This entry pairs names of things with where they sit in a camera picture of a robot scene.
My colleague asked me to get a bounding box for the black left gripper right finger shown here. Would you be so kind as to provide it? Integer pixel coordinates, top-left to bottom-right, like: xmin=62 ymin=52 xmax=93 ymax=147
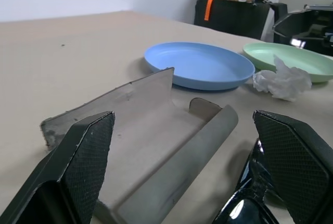
xmin=252 ymin=109 xmax=333 ymax=224

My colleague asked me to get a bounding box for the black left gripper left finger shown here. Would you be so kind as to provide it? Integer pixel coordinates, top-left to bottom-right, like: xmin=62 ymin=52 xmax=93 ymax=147
xmin=0 ymin=111 xmax=116 ymax=224

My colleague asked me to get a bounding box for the grey curled cardboard piece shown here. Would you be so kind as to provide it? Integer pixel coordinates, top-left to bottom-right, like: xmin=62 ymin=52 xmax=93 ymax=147
xmin=40 ymin=67 xmax=239 ymax=224

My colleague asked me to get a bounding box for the crumpled white tissue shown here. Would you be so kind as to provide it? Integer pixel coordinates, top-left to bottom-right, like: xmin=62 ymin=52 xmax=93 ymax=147
xmin=252 ymin=54 xmax=312 ymax=102

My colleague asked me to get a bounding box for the green plastic plate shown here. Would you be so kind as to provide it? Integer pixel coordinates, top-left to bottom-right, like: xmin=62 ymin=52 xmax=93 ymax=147
xmin=242 ymin=42 xmax=333 ymax=83

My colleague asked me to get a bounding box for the blue plastic plate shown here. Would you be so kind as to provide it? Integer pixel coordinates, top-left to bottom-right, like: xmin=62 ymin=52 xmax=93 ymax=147
xmin=144 ymin=42 xmax=256 ymax=91

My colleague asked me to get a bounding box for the black machine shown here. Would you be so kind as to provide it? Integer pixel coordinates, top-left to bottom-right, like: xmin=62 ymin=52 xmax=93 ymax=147
xmin=270 ymin=2 xmax=333 ymax=57

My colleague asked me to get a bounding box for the black storage case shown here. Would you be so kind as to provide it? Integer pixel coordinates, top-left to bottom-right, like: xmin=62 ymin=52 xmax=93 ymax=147
xmin=194 ymin=0 xmax=271 ymax=40

